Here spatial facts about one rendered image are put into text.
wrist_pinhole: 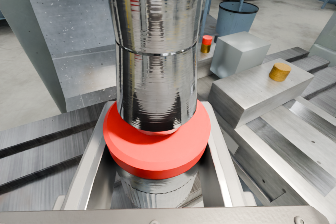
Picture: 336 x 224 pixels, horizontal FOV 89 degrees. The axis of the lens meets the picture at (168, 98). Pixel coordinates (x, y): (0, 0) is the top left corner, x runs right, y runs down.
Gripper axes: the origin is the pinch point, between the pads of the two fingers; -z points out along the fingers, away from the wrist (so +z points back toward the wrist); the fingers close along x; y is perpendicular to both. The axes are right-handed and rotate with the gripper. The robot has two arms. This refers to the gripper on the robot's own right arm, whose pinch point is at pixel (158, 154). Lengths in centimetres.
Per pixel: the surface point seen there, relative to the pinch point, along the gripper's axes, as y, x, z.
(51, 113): 113, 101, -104
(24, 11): 5, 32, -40
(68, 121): 17.0, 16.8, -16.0
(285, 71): 4.2, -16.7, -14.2
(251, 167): 13.5, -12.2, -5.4
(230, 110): 7.7, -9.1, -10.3
